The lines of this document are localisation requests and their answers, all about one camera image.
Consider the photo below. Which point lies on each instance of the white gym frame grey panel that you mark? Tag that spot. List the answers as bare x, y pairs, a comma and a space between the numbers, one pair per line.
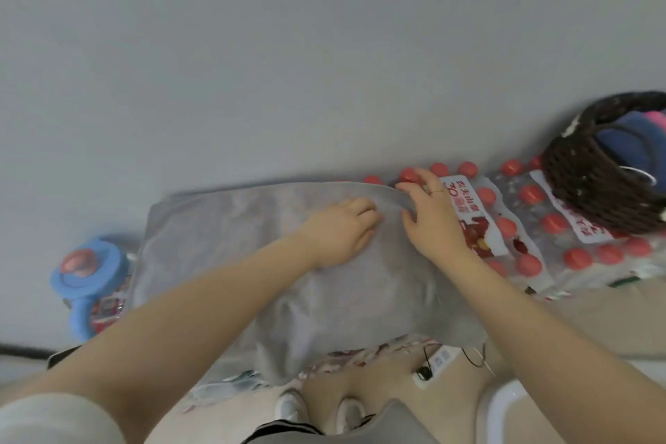
494, 407

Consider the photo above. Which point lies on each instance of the stack of bottled water packs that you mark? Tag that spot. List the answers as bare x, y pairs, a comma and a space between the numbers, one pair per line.
546, 241

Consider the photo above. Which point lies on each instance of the person's right hand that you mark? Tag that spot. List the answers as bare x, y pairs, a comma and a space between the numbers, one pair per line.
434, 225

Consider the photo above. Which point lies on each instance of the black striped shorts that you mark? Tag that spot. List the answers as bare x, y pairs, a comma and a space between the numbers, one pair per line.
281, 428

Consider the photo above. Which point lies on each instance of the brown wicker basket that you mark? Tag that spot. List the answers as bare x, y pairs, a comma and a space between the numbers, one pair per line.
577, 188

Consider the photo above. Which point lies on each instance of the person's shoe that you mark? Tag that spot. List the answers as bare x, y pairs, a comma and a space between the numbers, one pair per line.
349, 415
290, 407

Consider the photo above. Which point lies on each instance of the person's left shoe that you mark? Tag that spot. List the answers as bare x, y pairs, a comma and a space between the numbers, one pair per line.
290, 407

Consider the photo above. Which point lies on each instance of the clear jug with blue lid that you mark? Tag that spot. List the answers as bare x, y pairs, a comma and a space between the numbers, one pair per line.
86, 267

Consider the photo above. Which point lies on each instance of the white shirt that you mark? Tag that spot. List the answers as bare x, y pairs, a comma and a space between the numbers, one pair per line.
52, 423

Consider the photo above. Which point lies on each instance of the person's right forearm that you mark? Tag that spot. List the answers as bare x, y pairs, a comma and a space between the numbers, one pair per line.
562, 355

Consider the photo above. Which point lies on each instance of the grey towel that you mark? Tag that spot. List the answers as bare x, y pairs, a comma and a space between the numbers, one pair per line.
218, 230

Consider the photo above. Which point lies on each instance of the blue towel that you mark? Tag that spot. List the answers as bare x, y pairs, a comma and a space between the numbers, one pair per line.
624, 147

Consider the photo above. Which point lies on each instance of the white zip tie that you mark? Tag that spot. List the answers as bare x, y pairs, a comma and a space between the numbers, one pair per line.
642, 174

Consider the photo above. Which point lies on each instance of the person's left hand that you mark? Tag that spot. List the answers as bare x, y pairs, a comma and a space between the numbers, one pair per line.
341, 235

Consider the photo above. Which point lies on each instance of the person's left forearm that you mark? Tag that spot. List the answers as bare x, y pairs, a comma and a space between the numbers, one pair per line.
145, 345

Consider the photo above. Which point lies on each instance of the white power strip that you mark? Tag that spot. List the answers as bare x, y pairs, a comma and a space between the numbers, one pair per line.
442, 360

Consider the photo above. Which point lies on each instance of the pink towel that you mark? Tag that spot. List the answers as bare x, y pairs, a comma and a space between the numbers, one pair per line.
656, 121

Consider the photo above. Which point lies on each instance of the person's right shoe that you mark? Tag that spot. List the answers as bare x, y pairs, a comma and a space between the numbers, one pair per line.
349, 415

